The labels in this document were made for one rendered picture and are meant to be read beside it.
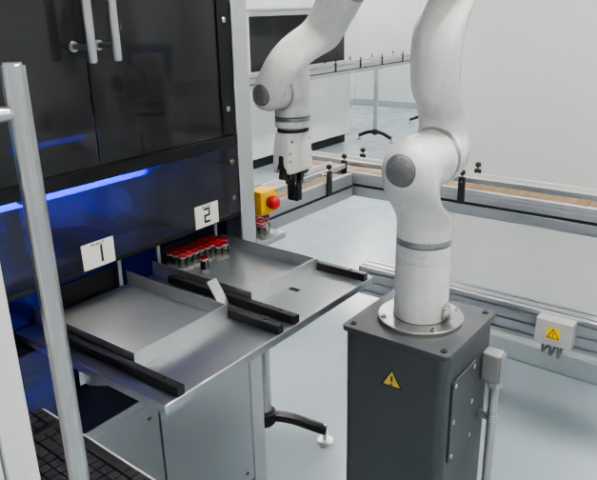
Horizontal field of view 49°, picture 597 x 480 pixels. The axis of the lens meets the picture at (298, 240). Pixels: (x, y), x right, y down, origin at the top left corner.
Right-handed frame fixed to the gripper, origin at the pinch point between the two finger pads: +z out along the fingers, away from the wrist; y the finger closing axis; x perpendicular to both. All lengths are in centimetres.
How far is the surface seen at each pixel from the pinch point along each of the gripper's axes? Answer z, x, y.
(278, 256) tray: 21.0, -10.4, -5.7
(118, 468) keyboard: 27, 16, 71
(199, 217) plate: 8.0, -23.8, 9.6
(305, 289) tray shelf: 22.3, 6.5, 5.4
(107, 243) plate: 6.4, -24.1, 38.3
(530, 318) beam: 59, 36, -84
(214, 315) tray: 19.8, 1.8, 32.1
